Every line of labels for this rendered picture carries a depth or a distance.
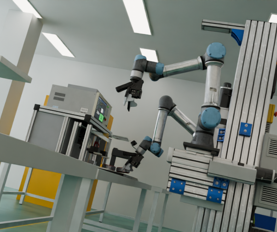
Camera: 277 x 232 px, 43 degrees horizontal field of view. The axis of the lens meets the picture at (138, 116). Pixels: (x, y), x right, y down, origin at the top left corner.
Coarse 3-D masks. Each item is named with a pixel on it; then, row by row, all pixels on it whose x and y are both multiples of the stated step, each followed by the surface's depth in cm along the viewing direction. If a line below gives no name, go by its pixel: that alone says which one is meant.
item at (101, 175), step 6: (96, 174) 164; (102, 174) 172; (108, 174) 183; (114, 174) 196; (108, 180) 186; (114, 180) 199; (120, 180) 215; (126, 180) 233; (132, 180) 255; (138, 186) 290; (144, 186) 324; (150, 186) 368
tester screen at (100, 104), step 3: (99, 99) 272; (99, 102) 274; (102, 102) 280; (99, 105) 275; (102, 105) 282; (105, 105) 291; (96, 108) 269; (99, 108) 276; (102, 108) 284; (105, 108) 292; (96, 111) 270; (99, 111) 278; (99, 114) 279; (102, 114) 287; (96, 117) 273; (99, 120) 283
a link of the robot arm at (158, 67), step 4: (148, 60) 224; (148, 64) 221; (152, 64) 221; (156, 64) 221; (160, 64) 221; (148, 68) 222; (152, 68) 221; (156, 68) 221; (160, 68) 221; (148, 72) 225; (152, 72) 223; (156, 72) 222; (160, 72) 222; (152, 76) 231; (156, 76) 231
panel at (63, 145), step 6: (72, 120) 259; (72, 126) 261; (66, 132) 252; (78, 132) 276; (66, 138) 254; (90, 138) 308; (66, 144) 257; (60, 150) 250; (66, 150) 259; (72, 150) 271; (78, 150) 284; (72, 156) 273; (78, 156) 287
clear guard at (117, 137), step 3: (99, 132) 291; (102, 132) 290; (105, 135) 304; (108, 135) 299; (111, 135) 294; (114, 135) 290; (117, 135) 287; (114, 138) 309; (117, 138) 303; (120, 138) 298; (123, 138) 293; (126, 138) 289; (129, 141) 285; (132, 144) 294
